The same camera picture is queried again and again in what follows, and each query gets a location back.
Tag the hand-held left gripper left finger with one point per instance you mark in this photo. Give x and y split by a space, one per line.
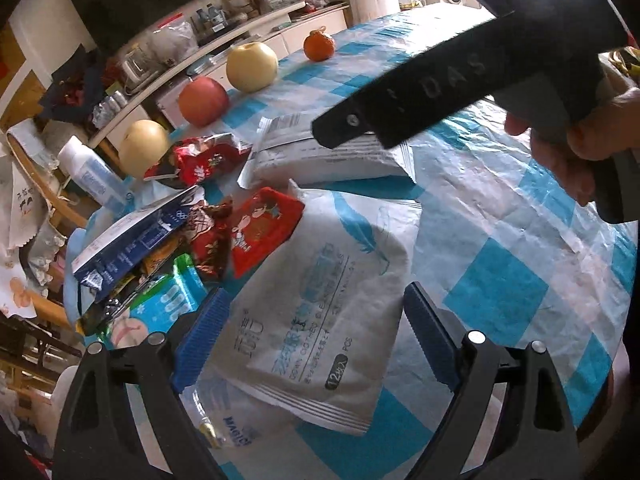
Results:
200 340

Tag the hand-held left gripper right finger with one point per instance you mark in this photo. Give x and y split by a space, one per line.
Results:
430 340

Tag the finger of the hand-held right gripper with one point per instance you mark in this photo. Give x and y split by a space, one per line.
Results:
430 90

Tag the green baby wipes packet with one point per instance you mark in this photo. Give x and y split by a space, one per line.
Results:
165 300

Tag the brown coffee sachet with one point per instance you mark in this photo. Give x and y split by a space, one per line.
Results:
160 259

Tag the clear zip bag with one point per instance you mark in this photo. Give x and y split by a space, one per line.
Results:
235 425

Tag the dark red candy wrapper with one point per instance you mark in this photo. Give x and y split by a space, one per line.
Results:
210 245

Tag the large white paper packet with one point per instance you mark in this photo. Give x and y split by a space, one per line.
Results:
320 320

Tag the blue white carton box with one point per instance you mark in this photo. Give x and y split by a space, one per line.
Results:
135 240

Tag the white grey wipes packet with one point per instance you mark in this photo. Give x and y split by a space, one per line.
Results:
325 160

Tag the red cartoon snack packet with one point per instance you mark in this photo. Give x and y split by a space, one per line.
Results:
265 230

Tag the red snack wrapper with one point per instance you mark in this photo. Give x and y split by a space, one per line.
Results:
200 160

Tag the person's right hand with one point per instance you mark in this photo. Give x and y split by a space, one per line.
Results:
610 135

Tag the blue checkered plastic tablecloth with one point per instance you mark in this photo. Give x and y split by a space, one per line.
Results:
500 260

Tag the orange tangerine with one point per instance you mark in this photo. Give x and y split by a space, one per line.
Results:
319 46

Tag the white television cabinet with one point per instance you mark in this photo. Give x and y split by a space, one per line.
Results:
300 35

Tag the yellow apple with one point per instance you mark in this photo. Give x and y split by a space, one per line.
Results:
252 66

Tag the white orange printed tablecloth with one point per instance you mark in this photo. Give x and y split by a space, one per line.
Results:
20 295

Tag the small yellow pear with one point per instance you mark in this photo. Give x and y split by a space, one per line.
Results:
144 147

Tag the white milk bottle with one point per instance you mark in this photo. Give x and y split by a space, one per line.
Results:
87 170

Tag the wooden chair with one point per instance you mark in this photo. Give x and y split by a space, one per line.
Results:
55 190

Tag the red apple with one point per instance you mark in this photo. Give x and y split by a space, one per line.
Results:
204 101

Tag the white printed food cover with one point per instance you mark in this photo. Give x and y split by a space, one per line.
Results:
20 195

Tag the clear plastic bag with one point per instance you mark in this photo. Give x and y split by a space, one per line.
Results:
172 42

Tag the white electric kettle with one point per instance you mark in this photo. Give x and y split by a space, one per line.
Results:
135 67

